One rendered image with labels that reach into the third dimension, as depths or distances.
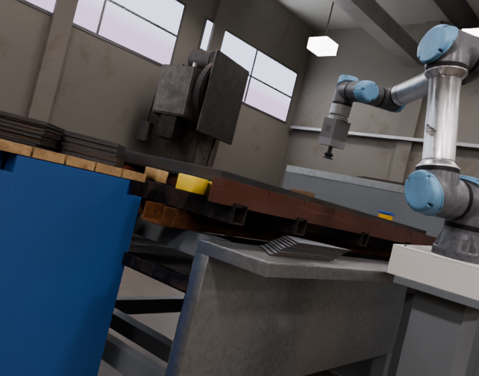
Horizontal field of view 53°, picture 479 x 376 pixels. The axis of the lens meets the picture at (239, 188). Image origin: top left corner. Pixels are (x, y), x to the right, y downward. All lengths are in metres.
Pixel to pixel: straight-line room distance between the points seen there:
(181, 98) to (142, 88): 1.10
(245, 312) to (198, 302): 0.19
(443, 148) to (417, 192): 0.14
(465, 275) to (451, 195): 0.21
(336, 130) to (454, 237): 0.62
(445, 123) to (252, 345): 0.79
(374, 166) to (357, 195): 7.76
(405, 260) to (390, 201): 1.21
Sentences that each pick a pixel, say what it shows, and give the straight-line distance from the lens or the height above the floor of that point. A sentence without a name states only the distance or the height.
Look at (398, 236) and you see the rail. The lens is 2.12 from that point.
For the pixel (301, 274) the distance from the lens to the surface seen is 1.10.
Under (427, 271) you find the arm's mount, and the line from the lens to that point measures 1.46.
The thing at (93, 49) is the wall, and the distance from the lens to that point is 8.41.
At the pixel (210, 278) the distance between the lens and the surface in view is 1.11.
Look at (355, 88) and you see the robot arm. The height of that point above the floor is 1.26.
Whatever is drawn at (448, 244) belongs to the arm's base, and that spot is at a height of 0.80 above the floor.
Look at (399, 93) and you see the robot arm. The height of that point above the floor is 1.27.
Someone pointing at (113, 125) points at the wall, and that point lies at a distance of 8.60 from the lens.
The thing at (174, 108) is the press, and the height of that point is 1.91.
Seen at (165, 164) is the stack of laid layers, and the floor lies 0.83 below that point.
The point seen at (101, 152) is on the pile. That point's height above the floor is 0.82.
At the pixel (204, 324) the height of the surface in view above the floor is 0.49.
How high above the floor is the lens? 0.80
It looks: 1 degrees up
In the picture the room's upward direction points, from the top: 14 degrees clockwise
